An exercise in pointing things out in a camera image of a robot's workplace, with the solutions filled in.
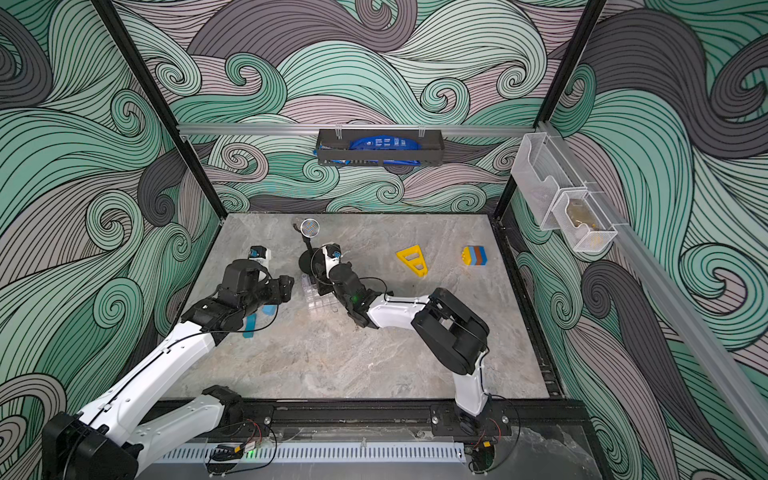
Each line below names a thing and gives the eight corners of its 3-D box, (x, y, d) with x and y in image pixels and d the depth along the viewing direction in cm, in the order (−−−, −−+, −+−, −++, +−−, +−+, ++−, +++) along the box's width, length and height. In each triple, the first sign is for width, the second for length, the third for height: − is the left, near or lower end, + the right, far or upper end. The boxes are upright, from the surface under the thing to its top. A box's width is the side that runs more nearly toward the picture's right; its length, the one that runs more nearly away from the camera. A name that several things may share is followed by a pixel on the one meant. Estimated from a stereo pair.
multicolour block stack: (463, 265, 107) (465, 260, 105) (460, 251, 112) (462, 246, 109) (486, 265, 107) (489, 260, 105) (482, 251, 112) (484, 246, 109)
